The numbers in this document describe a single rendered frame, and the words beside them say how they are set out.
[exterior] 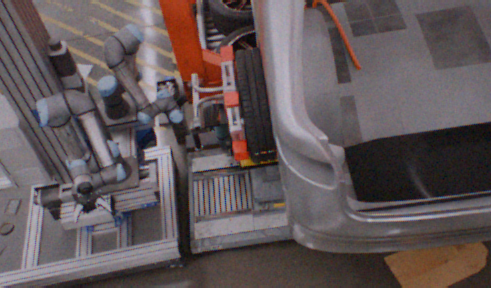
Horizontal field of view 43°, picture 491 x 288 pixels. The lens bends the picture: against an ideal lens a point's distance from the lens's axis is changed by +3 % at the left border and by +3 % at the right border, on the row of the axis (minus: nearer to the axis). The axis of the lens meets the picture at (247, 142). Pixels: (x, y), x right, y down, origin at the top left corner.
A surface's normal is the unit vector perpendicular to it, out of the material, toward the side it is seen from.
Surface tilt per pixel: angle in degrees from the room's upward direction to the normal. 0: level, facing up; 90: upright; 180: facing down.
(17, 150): 90
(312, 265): 0
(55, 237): 0
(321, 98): 53
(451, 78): 22
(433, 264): 1
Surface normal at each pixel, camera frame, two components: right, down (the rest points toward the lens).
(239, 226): -0.13, -0.65
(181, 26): 0.09, 0.75
